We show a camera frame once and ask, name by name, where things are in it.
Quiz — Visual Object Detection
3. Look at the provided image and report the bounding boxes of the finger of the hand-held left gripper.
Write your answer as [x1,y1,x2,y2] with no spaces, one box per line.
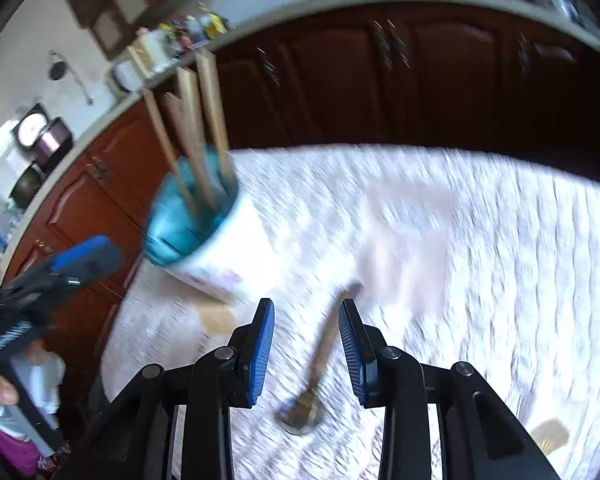
[51,235,123,287]

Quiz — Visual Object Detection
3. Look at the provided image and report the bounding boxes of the hanging metal ladle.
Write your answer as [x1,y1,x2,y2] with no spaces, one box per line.
[47,50,94,106]

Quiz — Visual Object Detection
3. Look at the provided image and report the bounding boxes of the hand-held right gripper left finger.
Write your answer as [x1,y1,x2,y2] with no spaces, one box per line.
[60,298,275,480]

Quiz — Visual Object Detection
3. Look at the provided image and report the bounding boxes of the small white appliance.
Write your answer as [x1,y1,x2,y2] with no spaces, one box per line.
[107,60,142,97]

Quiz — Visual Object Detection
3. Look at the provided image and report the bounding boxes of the round dial kitchen scale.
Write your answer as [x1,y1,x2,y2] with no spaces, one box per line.
[12,102,49,152]

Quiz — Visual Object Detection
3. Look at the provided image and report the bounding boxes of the person's purple clothing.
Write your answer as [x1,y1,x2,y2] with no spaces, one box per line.
[0,410,46,478]

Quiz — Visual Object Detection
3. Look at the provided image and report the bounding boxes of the dark cooking pot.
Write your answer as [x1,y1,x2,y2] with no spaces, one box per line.
[10,162,46,209]

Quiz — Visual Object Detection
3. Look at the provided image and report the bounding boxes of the group of condiment bottles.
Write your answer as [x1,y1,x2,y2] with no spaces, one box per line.
[157,2,232,57]

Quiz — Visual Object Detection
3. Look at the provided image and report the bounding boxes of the brown wooden kitchen cabinets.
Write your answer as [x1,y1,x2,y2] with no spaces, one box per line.
[0,2,600,361]

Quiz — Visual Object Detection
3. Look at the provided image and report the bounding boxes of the light wooden chopstick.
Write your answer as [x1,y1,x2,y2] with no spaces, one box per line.
[176,67,216,209]
[142,87,189,211]
[195,50,236,184]

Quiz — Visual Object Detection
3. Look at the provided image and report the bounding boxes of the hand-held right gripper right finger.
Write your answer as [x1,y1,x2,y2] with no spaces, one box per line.
[338,298,563,480]

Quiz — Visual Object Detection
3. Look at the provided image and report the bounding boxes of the pale yellow box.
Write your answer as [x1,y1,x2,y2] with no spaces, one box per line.
[127,30,182,74]

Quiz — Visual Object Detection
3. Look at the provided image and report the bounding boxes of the white quilted tablecloth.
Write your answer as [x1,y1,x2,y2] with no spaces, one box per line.
[100,145,600,480]

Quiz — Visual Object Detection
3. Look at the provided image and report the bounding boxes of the white floral cup blue inside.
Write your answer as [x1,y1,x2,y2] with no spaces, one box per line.
[144,155,277,307]

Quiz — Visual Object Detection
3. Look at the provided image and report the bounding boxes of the light kitchen countertop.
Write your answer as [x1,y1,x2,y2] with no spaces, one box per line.
[0,0,600,271]

